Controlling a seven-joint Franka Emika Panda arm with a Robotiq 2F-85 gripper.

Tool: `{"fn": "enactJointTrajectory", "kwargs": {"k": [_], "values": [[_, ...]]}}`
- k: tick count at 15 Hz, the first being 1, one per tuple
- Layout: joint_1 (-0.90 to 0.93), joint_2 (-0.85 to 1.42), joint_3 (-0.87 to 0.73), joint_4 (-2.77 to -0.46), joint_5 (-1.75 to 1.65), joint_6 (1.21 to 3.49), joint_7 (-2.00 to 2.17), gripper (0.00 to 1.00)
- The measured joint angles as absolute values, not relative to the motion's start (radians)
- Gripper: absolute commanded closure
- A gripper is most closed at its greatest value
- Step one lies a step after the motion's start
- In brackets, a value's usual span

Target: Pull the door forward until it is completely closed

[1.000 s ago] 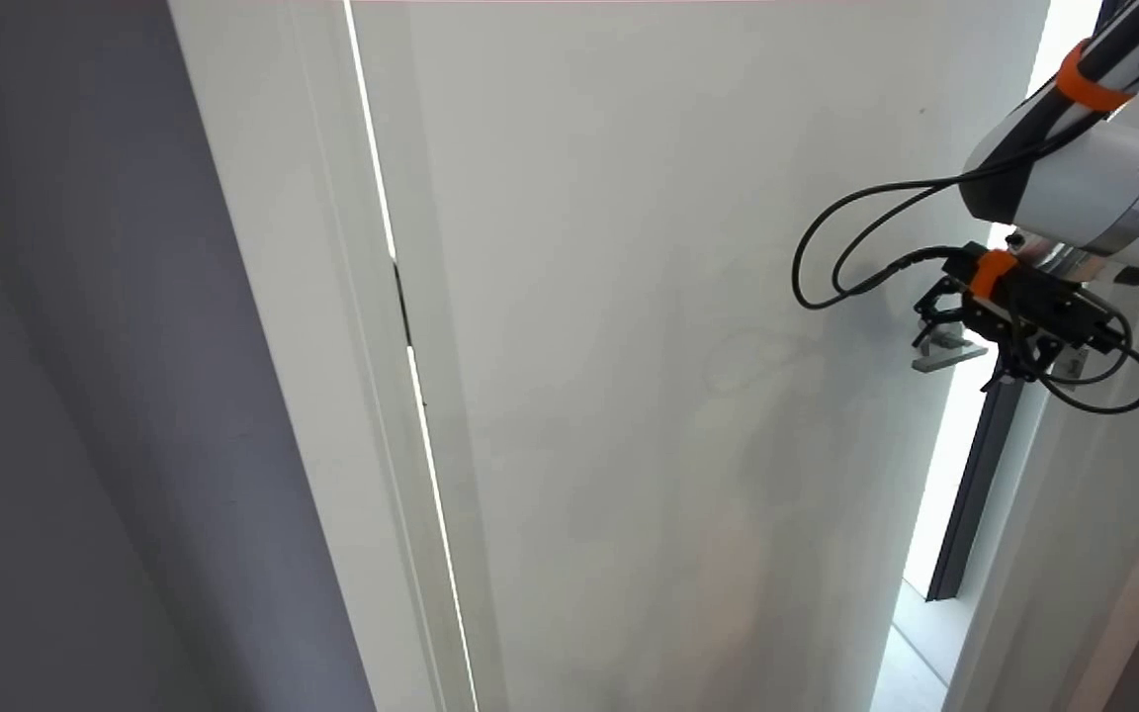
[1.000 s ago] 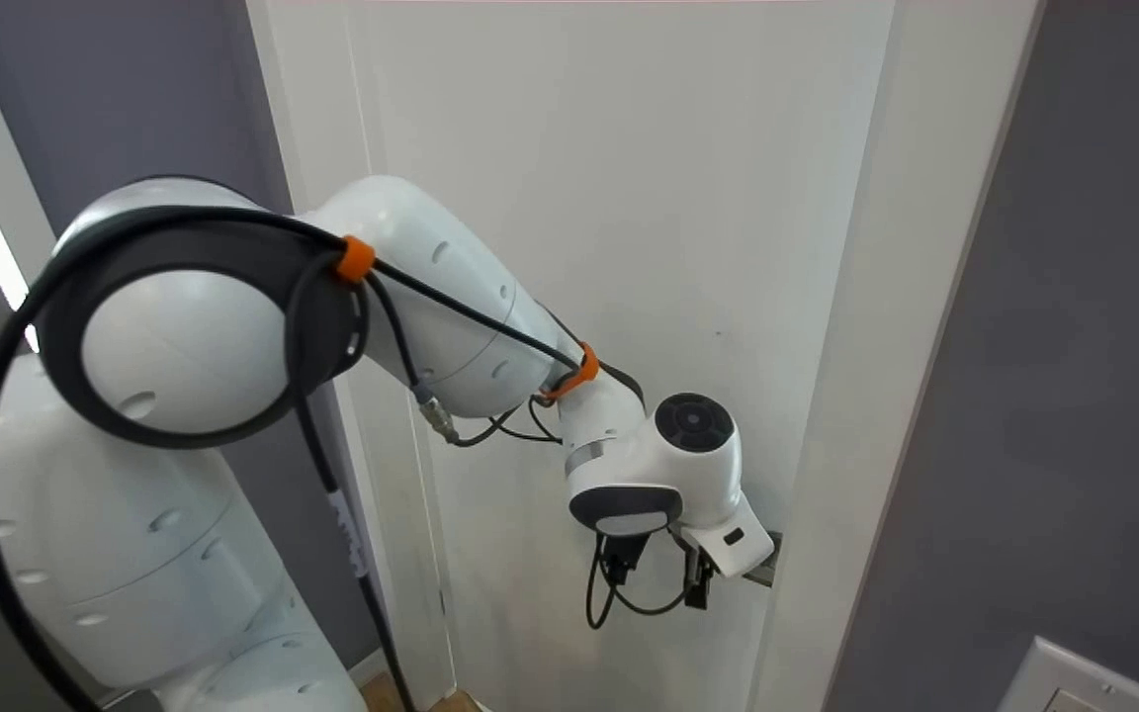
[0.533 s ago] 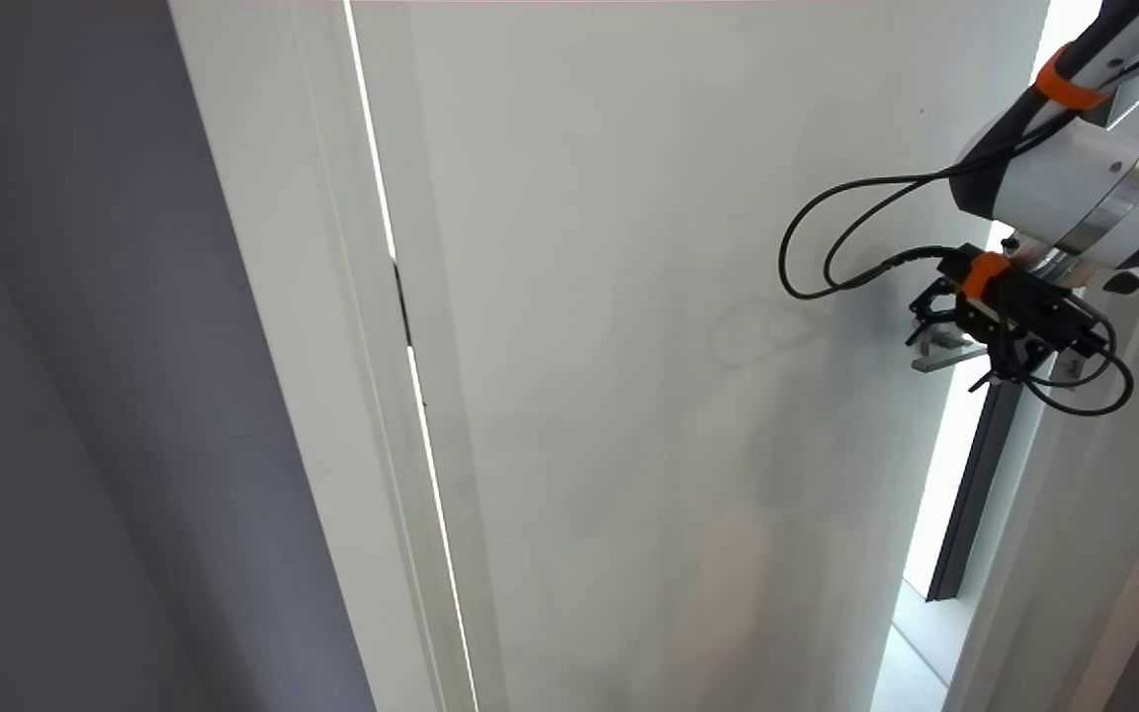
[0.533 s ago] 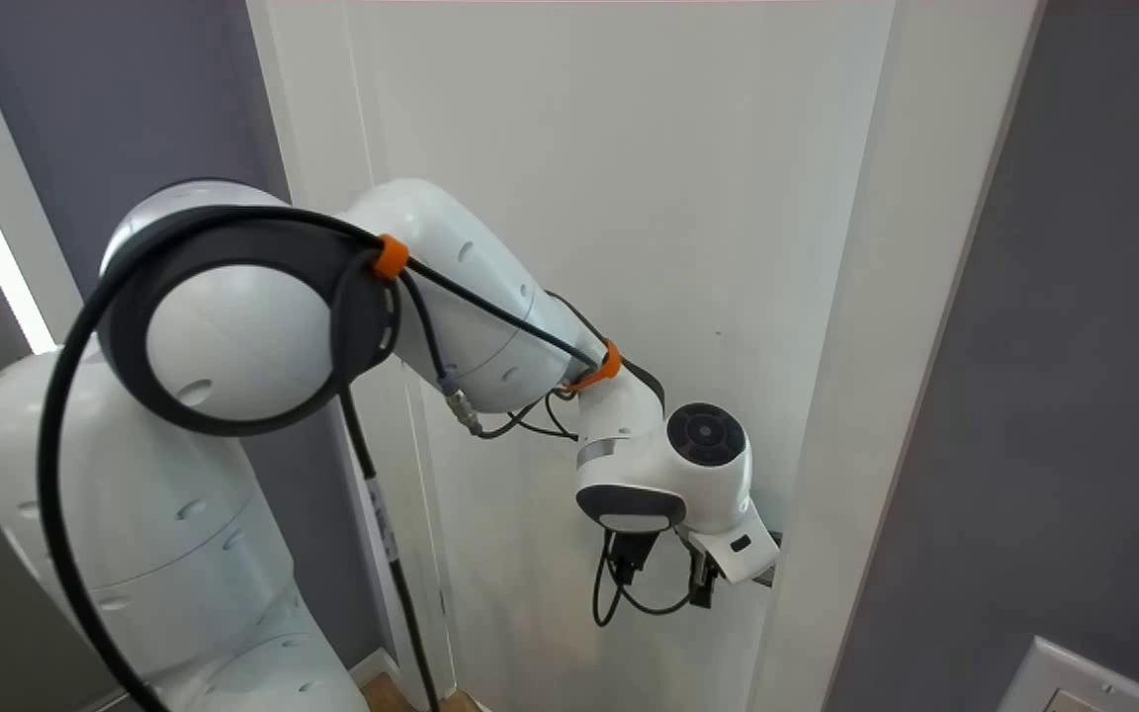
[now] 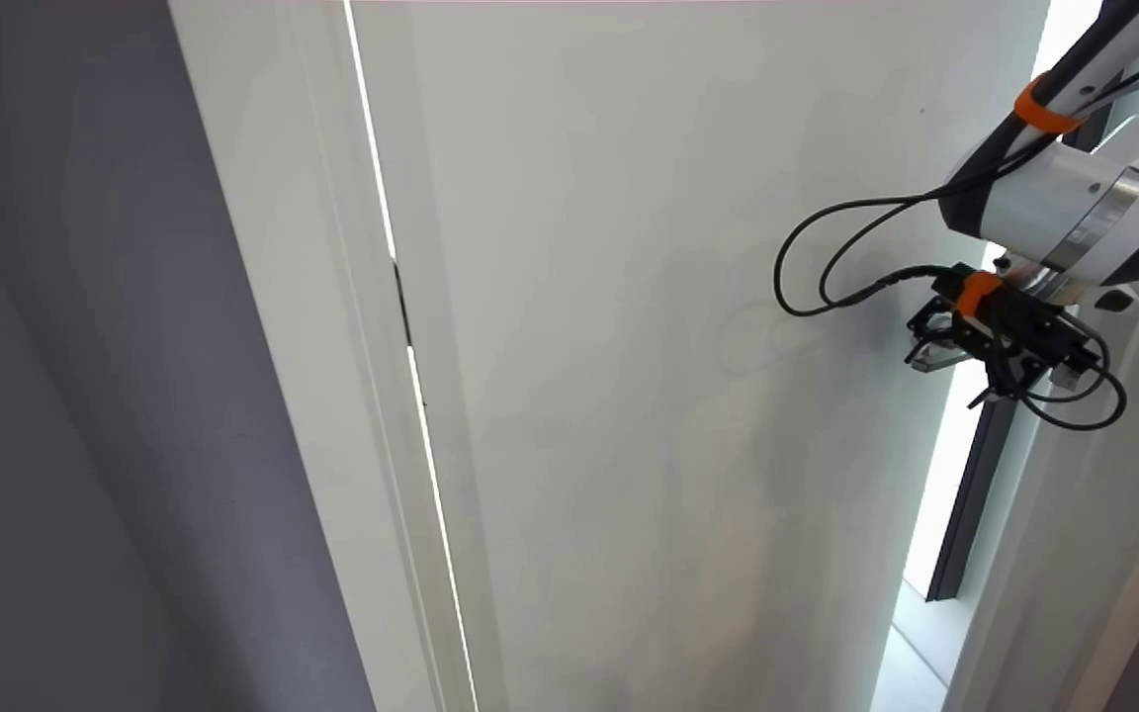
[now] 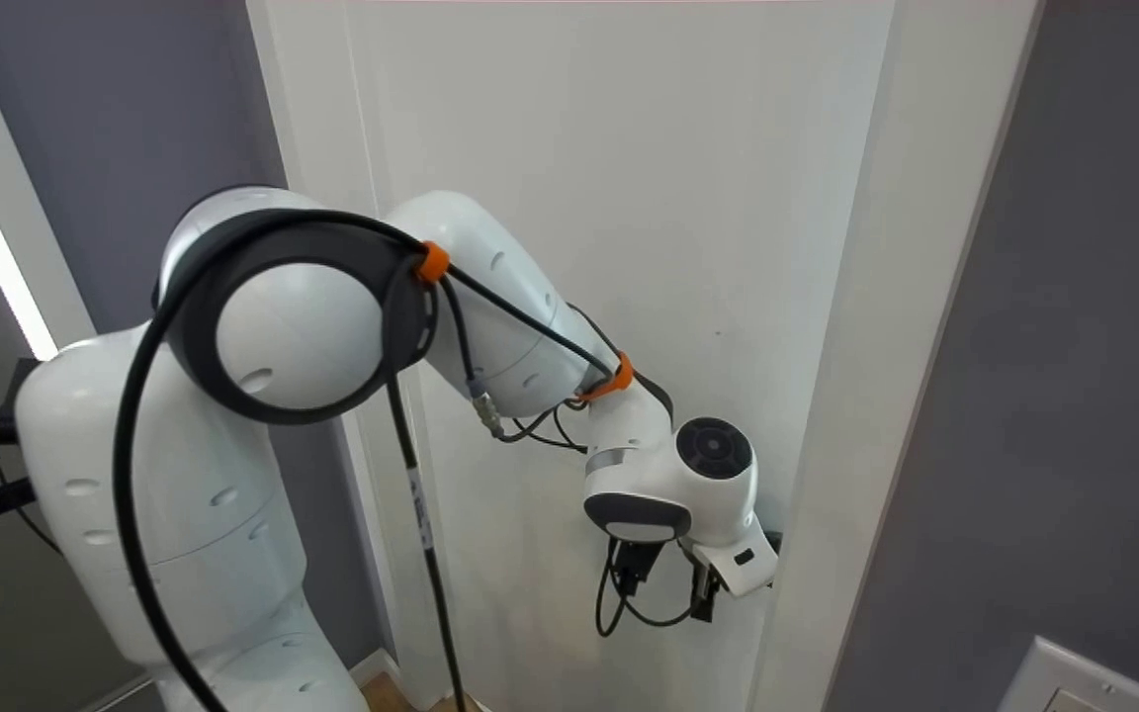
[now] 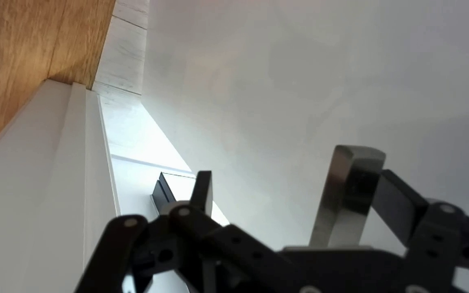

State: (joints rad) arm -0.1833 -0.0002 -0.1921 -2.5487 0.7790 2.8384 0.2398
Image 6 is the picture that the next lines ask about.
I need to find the white door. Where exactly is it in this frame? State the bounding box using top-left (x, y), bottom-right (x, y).
top-left (342, 0), bottom-right (897, 712)

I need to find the small orange cable strap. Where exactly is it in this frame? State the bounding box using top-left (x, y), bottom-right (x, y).
top-left (575, 351), bottom-right (642, 407)

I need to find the thin black cable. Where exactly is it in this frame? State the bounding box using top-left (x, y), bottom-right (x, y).
top-left (438, 281), bottom-right (595, 457)

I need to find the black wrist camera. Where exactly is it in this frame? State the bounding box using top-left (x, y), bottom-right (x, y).
top-left (605, 531), bottom-right (670, 593)

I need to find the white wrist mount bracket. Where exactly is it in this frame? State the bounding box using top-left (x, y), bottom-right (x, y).
top-left (703, 523), bottom-right (788, 602)

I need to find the white door frame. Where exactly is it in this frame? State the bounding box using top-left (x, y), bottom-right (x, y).
top-left (243, 0), bottom-right (1052, 712)

